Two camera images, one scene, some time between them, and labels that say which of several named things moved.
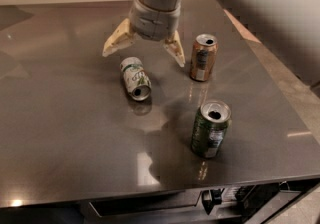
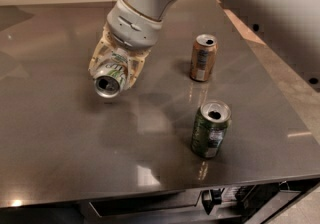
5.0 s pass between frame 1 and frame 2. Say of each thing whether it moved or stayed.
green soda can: stayed
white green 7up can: moved
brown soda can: stayed
